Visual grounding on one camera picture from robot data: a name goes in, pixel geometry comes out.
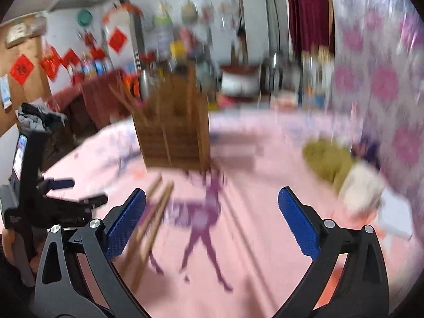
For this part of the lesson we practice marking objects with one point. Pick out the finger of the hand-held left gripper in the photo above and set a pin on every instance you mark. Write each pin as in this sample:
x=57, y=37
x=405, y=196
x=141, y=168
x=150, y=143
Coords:
x=61, y=184
x=96, y=201

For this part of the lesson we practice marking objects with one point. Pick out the red cloth covered table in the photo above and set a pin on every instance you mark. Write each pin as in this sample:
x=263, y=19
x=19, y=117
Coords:
x=96, y=96

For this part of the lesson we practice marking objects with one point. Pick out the red diamond paper on refrigerator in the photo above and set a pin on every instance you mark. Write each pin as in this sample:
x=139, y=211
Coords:
x=118, y=40

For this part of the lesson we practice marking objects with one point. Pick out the long wooden chopstick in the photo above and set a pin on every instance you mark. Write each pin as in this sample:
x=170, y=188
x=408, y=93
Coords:
x=155, y=185
x=159, y=212

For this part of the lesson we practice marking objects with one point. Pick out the red hanging ornament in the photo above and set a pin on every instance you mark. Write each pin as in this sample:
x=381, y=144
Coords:
x=51, y=63

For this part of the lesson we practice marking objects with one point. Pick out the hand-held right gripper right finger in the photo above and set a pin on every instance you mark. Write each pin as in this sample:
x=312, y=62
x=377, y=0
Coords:
x=298, y=222

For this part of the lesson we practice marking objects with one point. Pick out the green and white plush cloth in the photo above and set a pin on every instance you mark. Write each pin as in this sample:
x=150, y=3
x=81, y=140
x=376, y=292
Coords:
x=328, y=159

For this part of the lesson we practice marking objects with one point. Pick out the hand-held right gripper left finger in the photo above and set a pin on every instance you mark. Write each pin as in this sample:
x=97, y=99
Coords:
x=127, y=218

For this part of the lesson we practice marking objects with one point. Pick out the small red diamond paper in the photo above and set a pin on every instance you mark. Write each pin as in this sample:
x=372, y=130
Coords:
x=71, y=58

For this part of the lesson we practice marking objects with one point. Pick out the red and white bowl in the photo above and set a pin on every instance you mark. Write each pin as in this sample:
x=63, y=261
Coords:
x=281, y=98

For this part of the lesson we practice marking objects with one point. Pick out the green round basin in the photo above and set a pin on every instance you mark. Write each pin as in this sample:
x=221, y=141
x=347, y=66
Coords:
x=84, y=17

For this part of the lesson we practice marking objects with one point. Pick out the pink deer print sheet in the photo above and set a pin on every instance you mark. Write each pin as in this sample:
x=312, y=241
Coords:
x=251, y=238

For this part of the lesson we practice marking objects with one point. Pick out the white refrigerator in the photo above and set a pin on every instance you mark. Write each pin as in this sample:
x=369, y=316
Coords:
x=114, y=60

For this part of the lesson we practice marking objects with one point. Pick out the silver black pressure cooker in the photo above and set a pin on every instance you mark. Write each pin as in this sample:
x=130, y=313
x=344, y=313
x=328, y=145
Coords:
x=280, y=76

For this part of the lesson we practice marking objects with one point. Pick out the copper frying pan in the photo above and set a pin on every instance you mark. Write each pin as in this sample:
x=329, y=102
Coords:
x=238, y=69

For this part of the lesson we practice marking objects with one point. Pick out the pile of grey black clothes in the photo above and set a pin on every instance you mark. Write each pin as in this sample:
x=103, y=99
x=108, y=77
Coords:
x=39, y=116

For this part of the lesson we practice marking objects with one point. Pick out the clear plastic oil bottle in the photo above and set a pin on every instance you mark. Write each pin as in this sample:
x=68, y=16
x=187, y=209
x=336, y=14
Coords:
x=313, y=82

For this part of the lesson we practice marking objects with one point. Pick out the dark purple cloth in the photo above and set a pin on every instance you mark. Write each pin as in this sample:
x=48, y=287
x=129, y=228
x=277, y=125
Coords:
x=367, y=150

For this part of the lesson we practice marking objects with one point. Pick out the green white stacked lunch container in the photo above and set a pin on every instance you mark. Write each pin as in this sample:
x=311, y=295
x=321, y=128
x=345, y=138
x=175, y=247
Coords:
x=164, y=29

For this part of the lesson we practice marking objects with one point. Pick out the dark sauce bottle yellow cap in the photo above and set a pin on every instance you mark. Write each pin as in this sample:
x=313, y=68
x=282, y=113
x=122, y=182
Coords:
x=179, y=51

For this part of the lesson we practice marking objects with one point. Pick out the dark red curtain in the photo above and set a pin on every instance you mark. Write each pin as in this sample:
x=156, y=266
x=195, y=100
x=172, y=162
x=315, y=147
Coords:
x=308, y=6

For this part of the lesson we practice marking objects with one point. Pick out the steel kettle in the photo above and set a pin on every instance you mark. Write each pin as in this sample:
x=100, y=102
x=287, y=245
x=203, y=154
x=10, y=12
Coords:
x=146, y=84

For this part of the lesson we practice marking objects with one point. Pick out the white electric cooker base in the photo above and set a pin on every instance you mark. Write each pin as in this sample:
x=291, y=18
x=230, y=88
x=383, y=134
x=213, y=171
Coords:
x=238, y=84

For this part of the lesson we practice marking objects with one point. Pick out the white rectangular lid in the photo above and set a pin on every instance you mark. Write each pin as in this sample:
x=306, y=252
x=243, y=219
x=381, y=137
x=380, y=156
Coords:
x=394, y=215

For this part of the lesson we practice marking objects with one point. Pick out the floral plastic sheet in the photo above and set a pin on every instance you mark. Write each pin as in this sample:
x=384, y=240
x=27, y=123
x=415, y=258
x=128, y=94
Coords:
x=381, y=73

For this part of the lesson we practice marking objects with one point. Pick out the wooden slatted chopstick holder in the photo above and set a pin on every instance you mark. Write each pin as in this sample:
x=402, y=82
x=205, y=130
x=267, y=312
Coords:
x=172, y=132

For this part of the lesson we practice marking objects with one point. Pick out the wooden door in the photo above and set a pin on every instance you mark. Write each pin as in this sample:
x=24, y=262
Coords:
x=26, y=39

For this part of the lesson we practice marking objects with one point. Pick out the person's left hand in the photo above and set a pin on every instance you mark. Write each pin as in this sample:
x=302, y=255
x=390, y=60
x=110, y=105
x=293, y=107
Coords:
x=6, y=245

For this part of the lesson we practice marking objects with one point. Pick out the large red diamond paper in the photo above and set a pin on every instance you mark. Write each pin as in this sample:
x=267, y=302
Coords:
x=21, y=69

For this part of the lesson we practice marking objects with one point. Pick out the orange cloth on refrigerator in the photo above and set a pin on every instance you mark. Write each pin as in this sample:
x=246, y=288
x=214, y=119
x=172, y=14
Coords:
x=122, y=8

